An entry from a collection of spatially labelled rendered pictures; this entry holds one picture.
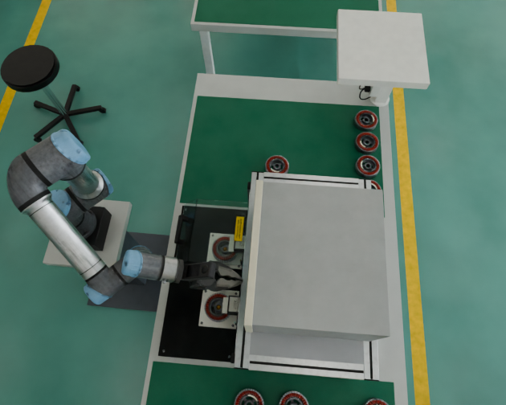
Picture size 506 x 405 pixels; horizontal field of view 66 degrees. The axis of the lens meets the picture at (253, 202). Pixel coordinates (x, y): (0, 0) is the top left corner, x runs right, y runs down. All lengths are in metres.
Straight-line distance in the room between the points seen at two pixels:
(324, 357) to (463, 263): 1.66
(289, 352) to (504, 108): 2.69
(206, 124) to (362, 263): 1.17
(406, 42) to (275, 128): 0.69
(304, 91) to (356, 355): 1.35
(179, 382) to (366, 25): 1.62
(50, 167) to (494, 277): 2.50
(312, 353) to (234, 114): 1.24
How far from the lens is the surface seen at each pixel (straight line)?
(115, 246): 1.85
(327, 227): 1.18
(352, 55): 1.71
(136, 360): 2.51
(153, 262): 1.17
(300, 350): 1.31
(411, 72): 1.71
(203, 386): 1.68
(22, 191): 1.25
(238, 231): 1.42
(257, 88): 2.15
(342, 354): 1.32
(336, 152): 1.96
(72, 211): 1.65
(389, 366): 1.74
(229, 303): 1.51
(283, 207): 1.19
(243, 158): 1.91
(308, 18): 2.51
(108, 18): 3.83
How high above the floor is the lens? 2.41
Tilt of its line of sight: 67 degrees down
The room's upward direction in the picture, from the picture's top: 1 degrees counter-clockwise
